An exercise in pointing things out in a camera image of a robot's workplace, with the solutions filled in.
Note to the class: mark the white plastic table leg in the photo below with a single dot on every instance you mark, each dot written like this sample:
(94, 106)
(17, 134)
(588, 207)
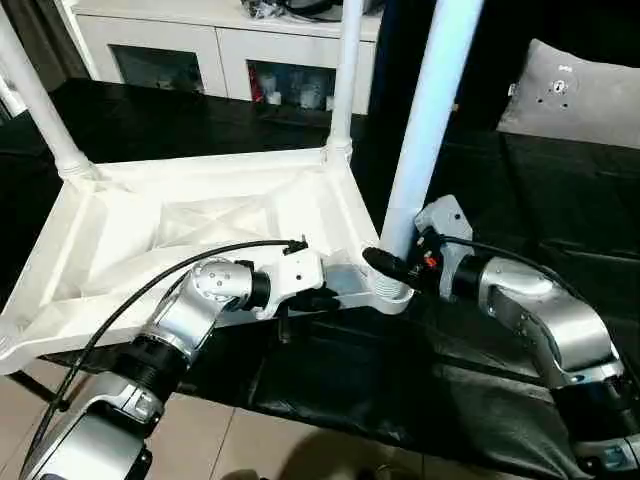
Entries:
(346, 70)
(425, 120)
(40, 100)

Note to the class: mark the white plastic table top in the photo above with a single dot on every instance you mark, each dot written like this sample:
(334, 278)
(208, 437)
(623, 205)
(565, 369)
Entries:
(150, 220)

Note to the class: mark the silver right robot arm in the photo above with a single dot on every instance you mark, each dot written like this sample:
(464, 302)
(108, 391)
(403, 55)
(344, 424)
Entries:
(550, 320)

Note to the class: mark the black work mat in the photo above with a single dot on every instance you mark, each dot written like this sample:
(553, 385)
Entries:
(540, 200)

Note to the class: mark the black cabinet with yellow label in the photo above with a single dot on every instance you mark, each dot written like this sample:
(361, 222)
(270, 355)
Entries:
(480, 60)

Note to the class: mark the grey white pillow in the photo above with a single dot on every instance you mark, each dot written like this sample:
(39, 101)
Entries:
(575, 95)

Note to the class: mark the dark round kitchen appliance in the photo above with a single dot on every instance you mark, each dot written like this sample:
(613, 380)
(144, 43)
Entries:
(330, 8)

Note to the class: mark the black metal floor bar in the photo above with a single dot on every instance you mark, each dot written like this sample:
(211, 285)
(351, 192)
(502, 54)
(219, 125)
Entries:
(40, 392)

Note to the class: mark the white glass-door cabinet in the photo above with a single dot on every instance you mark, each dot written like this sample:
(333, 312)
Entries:
(180, 45)

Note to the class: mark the grey curtain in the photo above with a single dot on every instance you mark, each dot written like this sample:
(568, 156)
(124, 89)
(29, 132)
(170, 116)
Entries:
(35, 45)

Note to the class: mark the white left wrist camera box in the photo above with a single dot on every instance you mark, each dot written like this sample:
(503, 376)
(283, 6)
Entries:
(290, 275)

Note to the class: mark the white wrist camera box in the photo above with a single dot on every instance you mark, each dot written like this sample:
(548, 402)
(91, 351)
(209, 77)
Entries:
(445, 225)
(290, 275)

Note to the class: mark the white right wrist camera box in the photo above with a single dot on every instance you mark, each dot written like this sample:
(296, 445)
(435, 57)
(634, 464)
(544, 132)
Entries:
(445, 225)

